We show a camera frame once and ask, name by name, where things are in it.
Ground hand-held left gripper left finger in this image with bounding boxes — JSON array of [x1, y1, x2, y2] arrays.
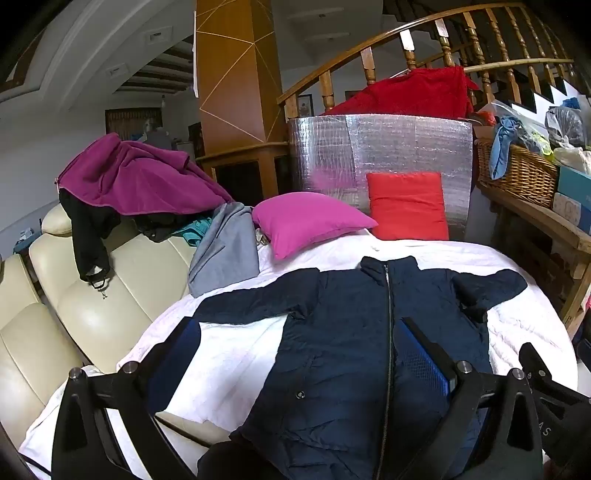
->
[[51, 316, 204, 480]]

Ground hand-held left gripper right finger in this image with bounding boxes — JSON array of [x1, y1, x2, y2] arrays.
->
[[392, 316, 544, 480]]

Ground navy blue zip jacket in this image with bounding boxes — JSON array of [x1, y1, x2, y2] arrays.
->
[[194, 255, 528, 480]]

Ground white fluffy blanket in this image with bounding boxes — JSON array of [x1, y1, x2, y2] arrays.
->
[[18, 226, 578, 480]]

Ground cream leather sofa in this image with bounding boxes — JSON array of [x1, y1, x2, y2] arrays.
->
[[0, 203, 259, 462]]

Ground grey garment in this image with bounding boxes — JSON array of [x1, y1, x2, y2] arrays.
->
[[187, 202, 260, 298]]

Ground teal garment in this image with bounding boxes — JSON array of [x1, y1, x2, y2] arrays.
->
[[178, 219, 213, 247]]

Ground black garment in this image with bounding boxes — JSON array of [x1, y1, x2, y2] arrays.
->
[[59, 189, 218, 289]]

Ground red cloth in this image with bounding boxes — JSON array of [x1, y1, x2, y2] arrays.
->
[[366, 172, 450, 241]]

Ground magenta fleece jacket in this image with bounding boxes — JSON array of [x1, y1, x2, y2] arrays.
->
[[56, 132, 235, 217]]

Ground bright pink garment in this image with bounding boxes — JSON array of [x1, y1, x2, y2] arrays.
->
[[252, 193, 379, 261]]

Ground pale patterned box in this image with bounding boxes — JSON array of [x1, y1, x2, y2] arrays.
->
[[551, 191, 591, 234]]

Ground wicker basket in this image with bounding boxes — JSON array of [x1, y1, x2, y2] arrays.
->
[[475, 138, 561, 208]]

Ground silver foil insulation board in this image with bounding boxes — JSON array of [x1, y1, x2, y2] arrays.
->
[[287, 113, 475, 241]]

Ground light blue cloth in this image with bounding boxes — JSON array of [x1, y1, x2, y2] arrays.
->
[[489, 115, 525, 181]]

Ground blue cardboard box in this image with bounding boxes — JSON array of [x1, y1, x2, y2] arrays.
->
[[556, 164, 591, 199]]

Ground yellow green cloth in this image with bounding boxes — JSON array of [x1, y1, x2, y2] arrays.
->
[[526, 129, 555, 155]]

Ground white plastic bag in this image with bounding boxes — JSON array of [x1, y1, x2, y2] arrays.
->
[[551, 138, 591, 174]]

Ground red fleece blanket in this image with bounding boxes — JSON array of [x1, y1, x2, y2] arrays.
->
[[322, 65, 481, 121]]

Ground grey plastic bag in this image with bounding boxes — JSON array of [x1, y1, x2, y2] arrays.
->
[[545, 106, 587, 148]]

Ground white paper sheet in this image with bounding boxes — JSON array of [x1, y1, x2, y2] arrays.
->
[[191, 34, 200, 99]]

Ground orange wooden pillar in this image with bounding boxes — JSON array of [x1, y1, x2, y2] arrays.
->
[[194, 0, 289, 199]]

